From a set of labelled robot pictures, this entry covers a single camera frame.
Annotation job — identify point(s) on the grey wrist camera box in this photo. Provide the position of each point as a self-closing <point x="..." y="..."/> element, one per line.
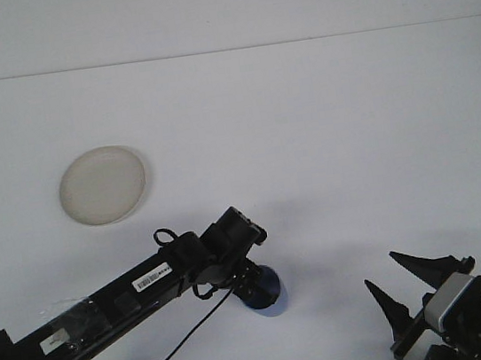
<point x="452" y="298"/>
<point x="249" y="228"/>

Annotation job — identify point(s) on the pale round plate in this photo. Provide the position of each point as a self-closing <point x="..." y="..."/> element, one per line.
<point x="102" y="186"/>

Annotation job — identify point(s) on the pale blue cup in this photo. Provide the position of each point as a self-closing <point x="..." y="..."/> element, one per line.
<point x="269" y="288"/>

